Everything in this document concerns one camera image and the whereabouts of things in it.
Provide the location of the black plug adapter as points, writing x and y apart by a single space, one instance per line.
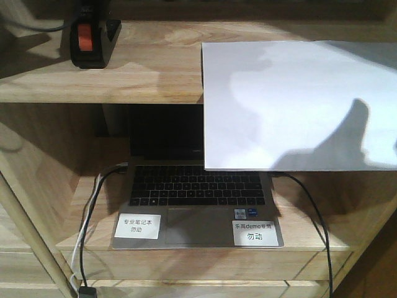
87 292

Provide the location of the white label sticker right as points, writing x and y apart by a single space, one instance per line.
255 233

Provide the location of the wooden shelf unit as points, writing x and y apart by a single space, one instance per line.
50 154

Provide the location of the white paper sheets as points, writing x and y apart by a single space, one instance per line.
299 106

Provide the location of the white label sticker left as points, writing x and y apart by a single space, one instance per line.
138 226

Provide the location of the silver laptop with black keyboard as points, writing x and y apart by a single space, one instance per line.
166 176

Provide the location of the black stapler with orange button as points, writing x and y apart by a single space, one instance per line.
93 35

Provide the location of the white label sticker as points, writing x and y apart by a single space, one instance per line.
255 233
138 226

